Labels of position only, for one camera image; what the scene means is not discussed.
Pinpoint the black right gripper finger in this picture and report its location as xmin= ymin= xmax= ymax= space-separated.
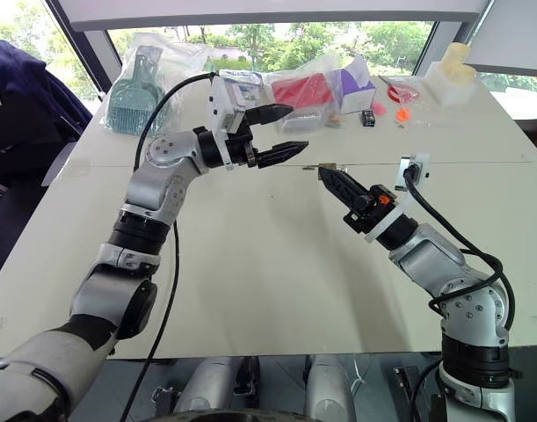
xmin=318 ymin=168 xmax=373 ymax=202
xmin=318 ymin=171 xmax=362 ymax=213

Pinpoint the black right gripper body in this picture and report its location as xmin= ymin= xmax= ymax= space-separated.
xmin=343 ymin=184 xmax=400 ymax=235

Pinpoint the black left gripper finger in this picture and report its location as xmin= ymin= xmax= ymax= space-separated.
xmin=243 ymin=103 xmax=294 ymax=129
xmin=254 ymin=140 xmax=310 ymax=171

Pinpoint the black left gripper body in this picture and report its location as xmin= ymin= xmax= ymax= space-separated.
xmin=226 ymin=124 xmax=259 ymax=169

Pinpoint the clear plastic container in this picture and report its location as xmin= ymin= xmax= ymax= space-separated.
xmin=279 ymin=110 xmax=323 ymax=135

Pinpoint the blue white bagged package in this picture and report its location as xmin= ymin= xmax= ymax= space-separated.
xmin=218 ymin=69 xmax=272 ymax=113

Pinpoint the red bagged package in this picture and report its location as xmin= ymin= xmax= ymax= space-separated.
xmin=270 ymin=72 xmax=337 ymax=110

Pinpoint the purple and white box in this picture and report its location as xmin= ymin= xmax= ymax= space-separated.
xmin=336 ymin=55 xmax=378 ymax=116

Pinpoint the teal dustpan in plastic bag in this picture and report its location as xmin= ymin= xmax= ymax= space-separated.
xmin=99 ymin=31 xmax=216 ymax=136

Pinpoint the white foam block with cups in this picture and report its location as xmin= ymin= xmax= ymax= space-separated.
xmin=422 ymin=41 xmax=481 ymax=107

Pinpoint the silver rounded robot leg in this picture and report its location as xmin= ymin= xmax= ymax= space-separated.
xmin=173 ymin=355 xmax=254 ymax=415
xmin=303 ymin=353 xmax=358 ymax=422

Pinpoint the dark blue jacket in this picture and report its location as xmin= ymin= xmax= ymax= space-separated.
xmin=0 ymin=38 xmax=94 ymax=289

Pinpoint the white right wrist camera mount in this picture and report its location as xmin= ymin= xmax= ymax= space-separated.
xmin=363 ymin=151 xmax=430 ymax=244

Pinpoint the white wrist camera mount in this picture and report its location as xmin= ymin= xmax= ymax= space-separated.
xmin=207 ymin=73 xmax=248 ymax=171
xmin=363 ymin=151 xmax=430 ymax=244

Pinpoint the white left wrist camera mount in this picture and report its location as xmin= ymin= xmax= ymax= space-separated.
xmin=207 ymin=73 xmax=248 ymax=171

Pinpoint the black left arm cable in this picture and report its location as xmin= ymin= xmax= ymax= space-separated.
xmin=118 ymin=71 xmax=219 ymax=422

